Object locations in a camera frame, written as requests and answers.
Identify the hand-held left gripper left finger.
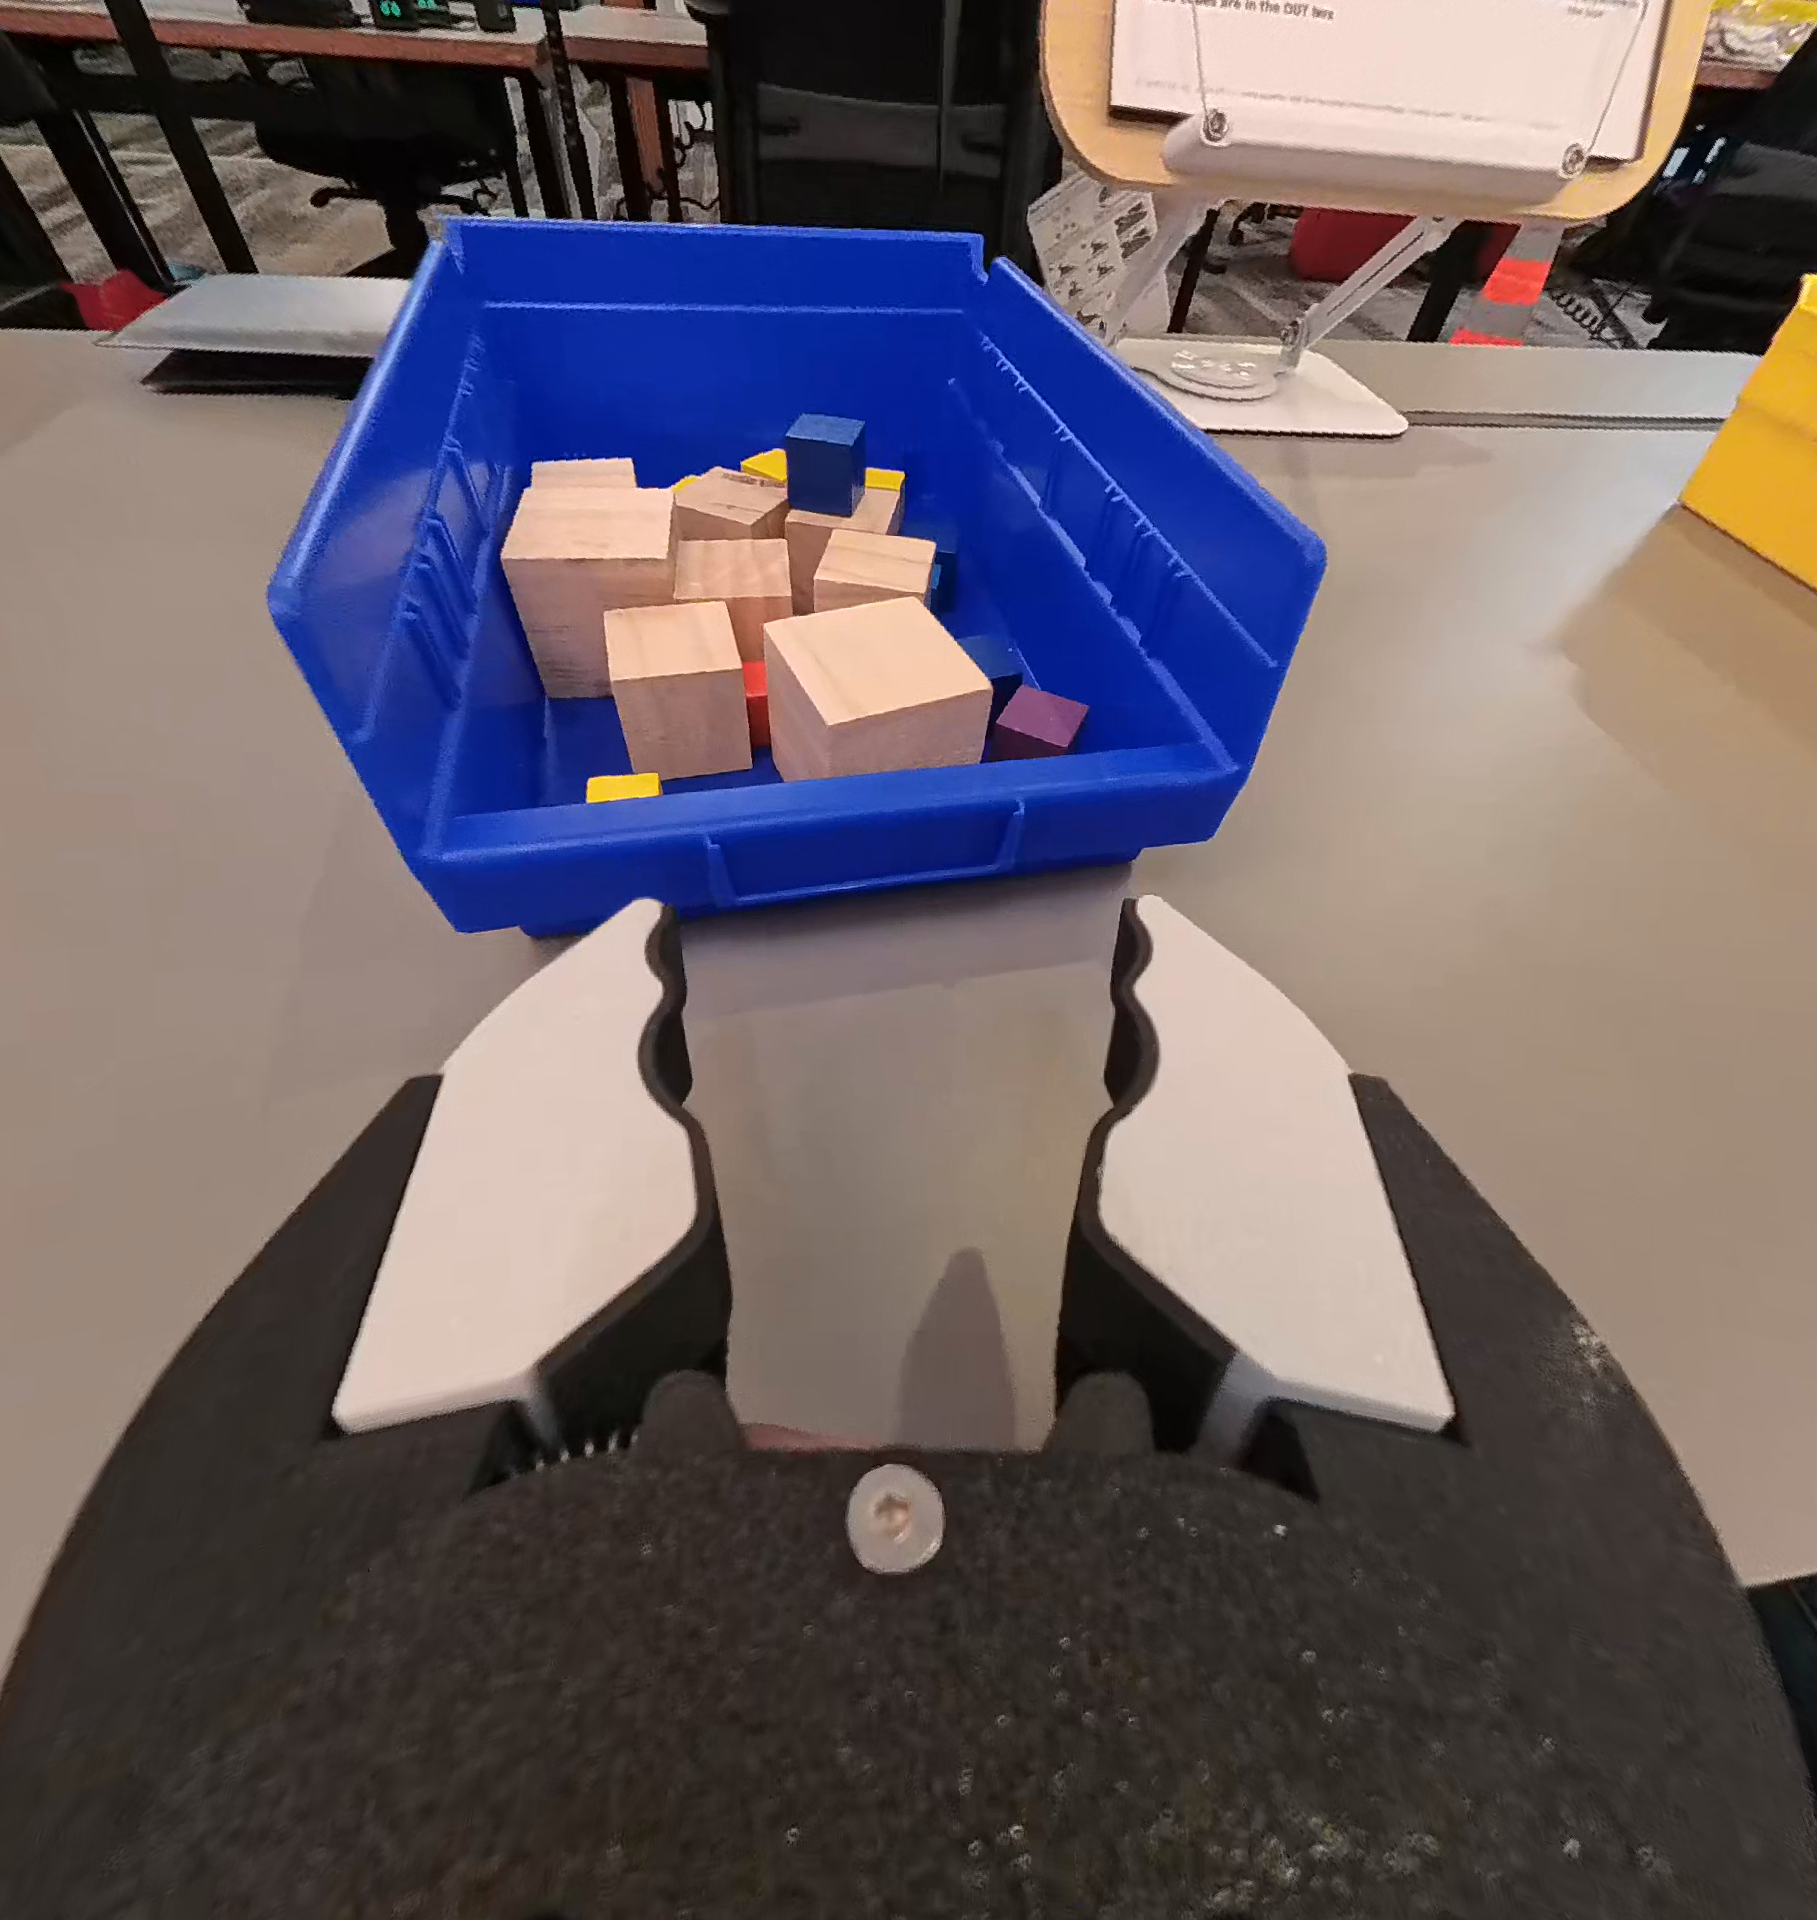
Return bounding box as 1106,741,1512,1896
333,894,729,1450

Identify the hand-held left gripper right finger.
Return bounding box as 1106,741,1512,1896
1062,894,1452,1466

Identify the pile of wooden coloured cubes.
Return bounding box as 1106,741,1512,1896
500,412,1094,809

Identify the blue plastic bin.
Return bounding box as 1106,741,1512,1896
266,217,1330,938

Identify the yellow plastic bin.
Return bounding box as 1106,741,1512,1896
1680,275,1817,627

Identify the red box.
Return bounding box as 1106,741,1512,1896
1286,206,1452,285

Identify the grey flat pad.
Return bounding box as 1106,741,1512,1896
95,275,418,395

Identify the orange traffic cone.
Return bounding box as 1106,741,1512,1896
1452,254,1558,349

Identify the picture-printed paper sheet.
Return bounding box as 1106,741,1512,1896
1026,172,1161,338

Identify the black office chair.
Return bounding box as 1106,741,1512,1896
246,55,525,275

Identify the printed instruction sheet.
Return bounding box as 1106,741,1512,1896
1106,0,1662,156

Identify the wooden office desk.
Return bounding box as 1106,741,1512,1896
0,0,718,275

